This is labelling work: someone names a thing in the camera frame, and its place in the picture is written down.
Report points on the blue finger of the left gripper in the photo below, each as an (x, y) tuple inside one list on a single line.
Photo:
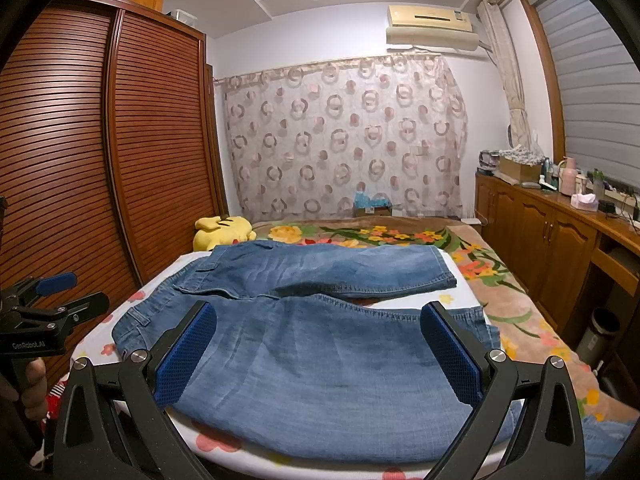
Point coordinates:
[(73, 313), (31, 288)]

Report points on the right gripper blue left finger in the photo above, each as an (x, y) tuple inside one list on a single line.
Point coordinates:
[(176, 354)]

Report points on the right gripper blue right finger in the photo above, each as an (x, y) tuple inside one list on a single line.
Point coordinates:
[(458, 352)]

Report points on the blue denim jeans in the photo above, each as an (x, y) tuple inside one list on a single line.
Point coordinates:
[(602, 440), (320, 339)]

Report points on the person's left hand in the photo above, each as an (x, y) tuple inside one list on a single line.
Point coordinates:
[(34, 395)]

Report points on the floral brown bed blanket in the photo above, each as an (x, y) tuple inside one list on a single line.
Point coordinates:
[(524, 333)]

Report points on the red patterned bed cover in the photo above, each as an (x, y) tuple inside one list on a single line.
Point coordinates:
[(50, 425)]

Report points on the yellow plush toy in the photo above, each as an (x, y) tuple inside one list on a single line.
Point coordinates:
[(214, 231)]

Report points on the dark trash bin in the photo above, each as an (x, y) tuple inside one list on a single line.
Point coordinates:
[(602, 328)]

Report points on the wooden louvered wardrobe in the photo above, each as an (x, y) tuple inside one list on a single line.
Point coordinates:
[(108, 146)]

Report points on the wooden sideboard cabinet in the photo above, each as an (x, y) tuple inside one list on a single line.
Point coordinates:
[(573, 264)]

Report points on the pink tissue box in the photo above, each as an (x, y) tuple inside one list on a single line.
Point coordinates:
[(584, 202)]

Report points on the cardboard box on sideboard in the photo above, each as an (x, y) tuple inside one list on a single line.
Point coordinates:
[(517, 172)]

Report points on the pink thermos jug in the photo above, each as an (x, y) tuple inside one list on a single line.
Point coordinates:
[(567, 176)]

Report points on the patterned sheer curtain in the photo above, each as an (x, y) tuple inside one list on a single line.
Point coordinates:
[(304, 139)]

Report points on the clear box on wardrobe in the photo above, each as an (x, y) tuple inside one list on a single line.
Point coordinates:
[(183, 17)]

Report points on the grey window blind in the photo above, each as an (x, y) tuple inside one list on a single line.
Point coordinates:
[(599, 88)]

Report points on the beige tied window curtain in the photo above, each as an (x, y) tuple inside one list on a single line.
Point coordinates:
[(502, 48)]

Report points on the cream wall air conditioner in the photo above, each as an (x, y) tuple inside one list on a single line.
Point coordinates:
[(424, 26)]

